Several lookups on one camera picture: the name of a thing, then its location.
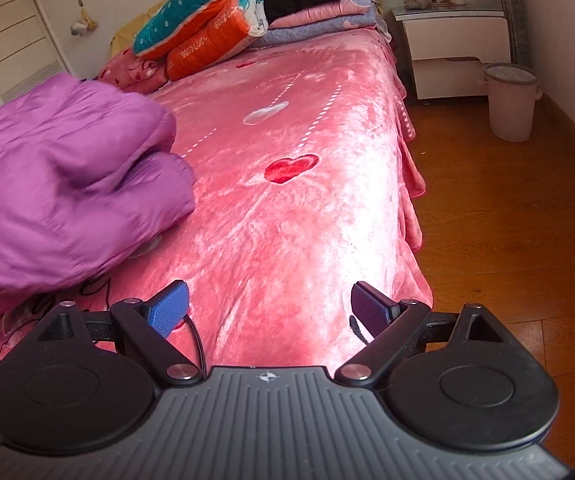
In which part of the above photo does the pink purple folded bedding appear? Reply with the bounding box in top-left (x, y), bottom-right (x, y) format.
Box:
top-left (252, 0), bottom-right (377, 48)

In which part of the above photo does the plaid curtain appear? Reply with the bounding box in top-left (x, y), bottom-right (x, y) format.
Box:
top-left (500, 0), bottom-right (531, 67)

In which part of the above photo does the teal orange folded quilt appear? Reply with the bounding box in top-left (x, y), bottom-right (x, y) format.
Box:
top-left (132, 0), bottom-right (269, 81)

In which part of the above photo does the pink folded quilt left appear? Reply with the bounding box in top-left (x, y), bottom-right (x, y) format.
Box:
top-left (96, 47), bottom-right (169, 94)

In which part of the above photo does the purple down jacket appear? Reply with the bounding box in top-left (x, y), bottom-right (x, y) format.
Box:
top-left (0, 74), bottom-right (195, 317)

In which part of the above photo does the white wardrobe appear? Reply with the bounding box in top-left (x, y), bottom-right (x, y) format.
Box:
top-left (0, 0), bottom-right (68, 106)

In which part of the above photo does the pink waste bin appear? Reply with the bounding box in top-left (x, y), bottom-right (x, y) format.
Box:
top-left (483, 63), bottom-right (542, 143)

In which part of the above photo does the bed with pink blanket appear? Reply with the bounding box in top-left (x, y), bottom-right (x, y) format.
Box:
top-left (0, 29), bottom-right (432, 370)

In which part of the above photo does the white nightstand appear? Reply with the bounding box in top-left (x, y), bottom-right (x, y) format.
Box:
top-left (391, 6), bottom-right (511, 100)

